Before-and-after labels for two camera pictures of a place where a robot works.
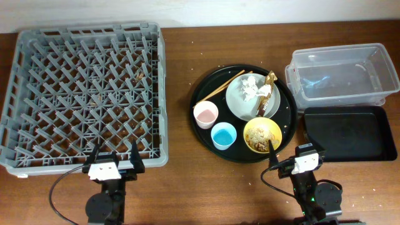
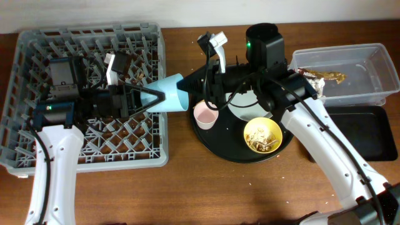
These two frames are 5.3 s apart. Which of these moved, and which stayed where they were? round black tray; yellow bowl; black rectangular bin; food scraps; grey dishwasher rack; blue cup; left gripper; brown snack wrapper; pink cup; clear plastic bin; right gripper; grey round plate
Moved: brown snack wrapper; blue cup; left gripper; right gripper
Stayed: grey round plate; food scraps; grey dishwasher rack; yellow bowl; clear plastic bin; round black tray; pink cup; black rectangular bin
